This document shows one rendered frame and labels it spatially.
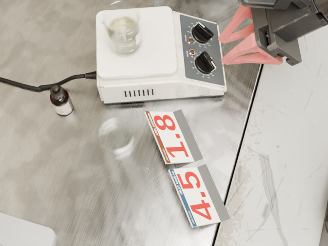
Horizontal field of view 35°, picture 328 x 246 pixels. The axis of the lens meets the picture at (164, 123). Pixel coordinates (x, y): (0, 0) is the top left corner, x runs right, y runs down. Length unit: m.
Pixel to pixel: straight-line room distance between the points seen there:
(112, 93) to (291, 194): 0.31
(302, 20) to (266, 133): 0.24
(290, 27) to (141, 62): 0.24
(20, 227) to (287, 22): 0.47
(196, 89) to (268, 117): 0.12
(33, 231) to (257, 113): 0.39
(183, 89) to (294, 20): 0.24
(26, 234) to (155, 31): 0.35
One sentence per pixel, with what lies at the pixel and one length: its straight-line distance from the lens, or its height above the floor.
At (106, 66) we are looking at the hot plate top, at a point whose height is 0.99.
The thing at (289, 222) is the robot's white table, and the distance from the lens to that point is 0.80.
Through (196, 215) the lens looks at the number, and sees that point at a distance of 0.75.
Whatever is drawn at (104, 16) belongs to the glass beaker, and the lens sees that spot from 0.76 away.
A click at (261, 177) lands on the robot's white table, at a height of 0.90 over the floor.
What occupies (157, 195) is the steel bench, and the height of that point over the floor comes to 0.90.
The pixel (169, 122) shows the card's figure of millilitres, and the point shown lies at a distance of 0.82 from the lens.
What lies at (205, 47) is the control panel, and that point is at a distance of 0.85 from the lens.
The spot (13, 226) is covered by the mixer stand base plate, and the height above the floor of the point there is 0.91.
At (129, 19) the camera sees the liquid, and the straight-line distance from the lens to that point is 0.78.
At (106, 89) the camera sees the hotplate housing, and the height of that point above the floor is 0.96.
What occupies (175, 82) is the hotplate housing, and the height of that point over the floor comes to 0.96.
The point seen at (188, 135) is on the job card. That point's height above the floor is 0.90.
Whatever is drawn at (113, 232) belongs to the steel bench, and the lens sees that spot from 0.79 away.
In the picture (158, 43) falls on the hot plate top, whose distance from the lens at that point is 0.80.
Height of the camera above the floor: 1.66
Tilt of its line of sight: 66 degrees down
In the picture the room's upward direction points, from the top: 3 degrees counter-clockwise
